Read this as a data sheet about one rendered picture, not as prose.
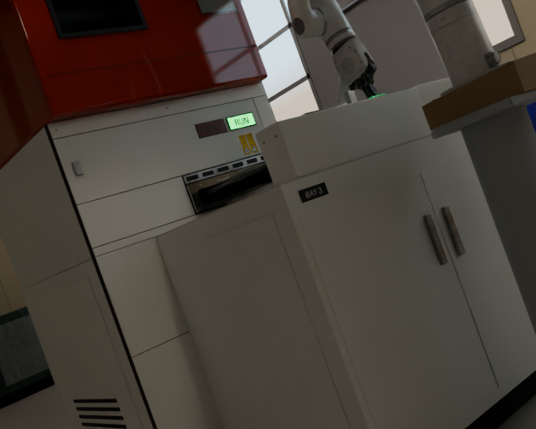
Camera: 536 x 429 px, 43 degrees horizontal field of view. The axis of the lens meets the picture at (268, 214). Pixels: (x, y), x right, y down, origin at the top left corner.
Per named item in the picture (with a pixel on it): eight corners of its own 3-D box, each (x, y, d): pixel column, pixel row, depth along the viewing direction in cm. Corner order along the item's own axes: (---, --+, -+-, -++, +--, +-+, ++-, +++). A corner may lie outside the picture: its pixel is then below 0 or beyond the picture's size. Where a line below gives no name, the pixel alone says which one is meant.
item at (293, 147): (273, 187, 166) (253, 134, 166) (410, 142, 200) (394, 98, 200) (297, 177, 159) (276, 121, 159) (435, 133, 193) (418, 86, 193)
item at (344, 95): (343, 122, 220) (329, 82, 220) (351, 119, 222) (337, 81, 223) (356, 116, 215) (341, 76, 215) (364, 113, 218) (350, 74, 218)
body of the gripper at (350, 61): (323, 55, 192) (342, 89, 190) (344, 33, 184) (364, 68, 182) (341, 53, 196) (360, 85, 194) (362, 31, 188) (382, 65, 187)
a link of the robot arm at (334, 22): (333, 31, 184) (357, 25, 189) (310, -9, 187) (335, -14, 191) (318, 48, 191) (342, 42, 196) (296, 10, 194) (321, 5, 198)
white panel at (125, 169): (91, 258, 193) (43, 126, 194) (295, 189, 244) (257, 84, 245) (95, 256, 191) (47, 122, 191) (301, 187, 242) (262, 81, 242)
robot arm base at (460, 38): (533, 56, 163) (501, -15, 163) (482, 76, 154) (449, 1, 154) (476, 85, 180) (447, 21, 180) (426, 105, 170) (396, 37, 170)
